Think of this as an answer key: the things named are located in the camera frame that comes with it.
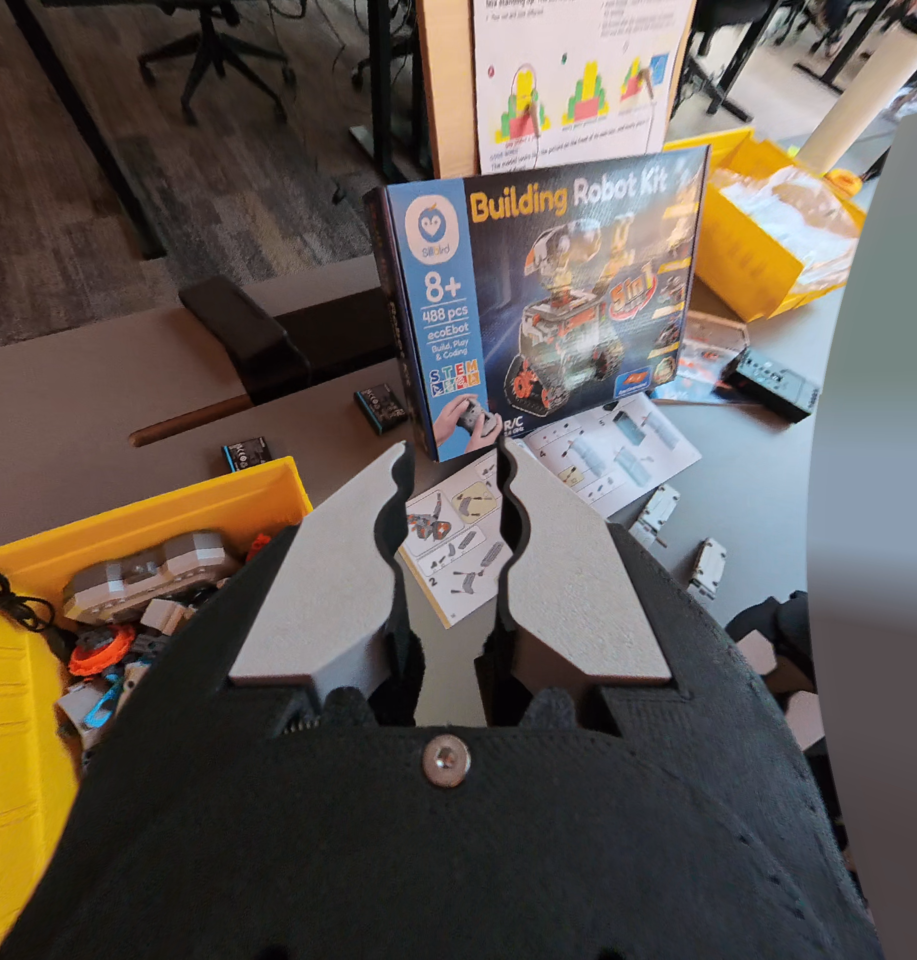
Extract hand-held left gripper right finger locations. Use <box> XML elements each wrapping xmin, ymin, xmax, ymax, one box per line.
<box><xmin>472</xmin><ymin>438</ymin><xmax>674</xmax><ymax>726</ymax></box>

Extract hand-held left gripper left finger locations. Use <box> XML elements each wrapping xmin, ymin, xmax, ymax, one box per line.
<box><xmin>228</xmin><ymin>441</ymin><xmax>427</xmax><ymax>726</ymax></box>

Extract black desk leg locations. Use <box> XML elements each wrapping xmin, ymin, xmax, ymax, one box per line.
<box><xmin>3</xmin><ymin>0</ymin><xmax>169</xmax><ymax>261</ymax></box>
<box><xmin>348</xmin><ymin>0</ymin><xmax>432</xmax><ymax>186</ymax></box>

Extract grey motor block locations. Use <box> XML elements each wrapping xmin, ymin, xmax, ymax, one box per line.
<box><xmin>626</xmin><ymin>483</ymin><xmax>682</xmax><ymax>550</ymax></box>
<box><xmin>686</xmin><ymin>537</ymin><xmax>729</xmax><ymax>603</ymax></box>

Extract instruction booklet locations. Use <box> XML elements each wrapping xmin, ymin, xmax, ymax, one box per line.
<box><xmin>397</xmin><ymin>392</ymin><xmax>705</xmax><ymax>630</ymax></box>

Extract small black module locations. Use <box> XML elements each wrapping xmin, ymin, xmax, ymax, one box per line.
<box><xmin>353</xmin><ymin>382</ymin><xmax>409</xmax><ymax>435</ymax></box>
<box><xmin>220</xmin><ymin>435</ymin><xmax>273</xmax><ymax>475</ymax></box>

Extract grey remote controller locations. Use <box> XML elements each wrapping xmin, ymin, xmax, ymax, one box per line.
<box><xmin>61</xmin><ymin>528</ymin><xmax>240</xmax><ymax>625</ymax></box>

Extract yellow plastic bin with parts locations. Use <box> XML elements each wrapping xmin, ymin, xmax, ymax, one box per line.
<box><xmin>0</xmin><ymin>455</ymin><xmax>314</xmax><ymax>960</ymax></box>

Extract brown wooden strip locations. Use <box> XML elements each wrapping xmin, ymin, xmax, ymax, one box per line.
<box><xmin>127</xmin><ymin>394</ymin><xmax>253</xmax><ymax>449</ymax></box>

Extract black battery box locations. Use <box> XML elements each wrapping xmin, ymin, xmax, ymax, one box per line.
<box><xmin>719</xmin><ymin>347</ymin><xmax>823</xmax><ymax>423</ymax></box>

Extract blue plastic piece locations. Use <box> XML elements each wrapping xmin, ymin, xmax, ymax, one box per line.
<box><xmin>82</xmin><ymin>669</ymin><xmax>128</xmax><ymax>730</ymax></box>

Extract clear bag of parts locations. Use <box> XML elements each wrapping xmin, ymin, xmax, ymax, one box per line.
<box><xmin>652</xmin><ymin>309</ymin><xmax>752</xmax><ymax>408</ymax></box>

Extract black chair armrest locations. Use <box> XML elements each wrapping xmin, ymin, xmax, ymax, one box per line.
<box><xmin>178</xmin><ymin>274</ymin><xmax>314</xmax><ymax>407</ymax></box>

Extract robot kit box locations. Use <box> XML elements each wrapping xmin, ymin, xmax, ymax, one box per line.
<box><xmin>364</xmin><ymin>142</ymin><xmax>712</xmax><ymax>463</ymax></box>

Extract yellow plastic bin with bags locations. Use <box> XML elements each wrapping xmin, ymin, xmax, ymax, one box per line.
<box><xmin>663</xmin><ymin>126</ymin><xmax>870</xmax><ymax>324</ymax></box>

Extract clear plastic bags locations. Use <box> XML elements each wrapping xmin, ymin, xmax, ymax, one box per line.
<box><xmin>709</xmin><ymin>163</ymin><xmax>867</xmax><ymax>292</ymax></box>

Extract cardboard board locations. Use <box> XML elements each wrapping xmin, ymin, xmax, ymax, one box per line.
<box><xmin>416</xmin><ymin>0</ymin><xmax>701</xmax><ymax>183</ymax></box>

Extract cream paper roll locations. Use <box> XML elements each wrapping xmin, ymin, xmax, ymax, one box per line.
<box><xmin>794</xmin><ymin>13</ymin><xmax>917</xmax><ymax>183</ymax></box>

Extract white printed poster sheet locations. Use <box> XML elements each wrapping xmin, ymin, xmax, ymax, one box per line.
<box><xmin>469</xmin><ymin>0</ymin><xmax>694</xmax><ymax>156</ymax></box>

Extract black office chair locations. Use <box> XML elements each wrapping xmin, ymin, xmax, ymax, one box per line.
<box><xmin>136</xmin><ymin>0</ymin><xmax>300</xmax><ymax>126</ymax></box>

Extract orange gear ring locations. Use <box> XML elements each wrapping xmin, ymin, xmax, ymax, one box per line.
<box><xmin>67</xmin><ymin>624</ymin><xmax>139</xmax><ymax>678</ymax></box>

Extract black cable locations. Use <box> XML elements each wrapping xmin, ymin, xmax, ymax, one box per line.
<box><xmin>0</xmin><ymin>567</ymin><xmax>64</xmax><ymax>648</ymax></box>

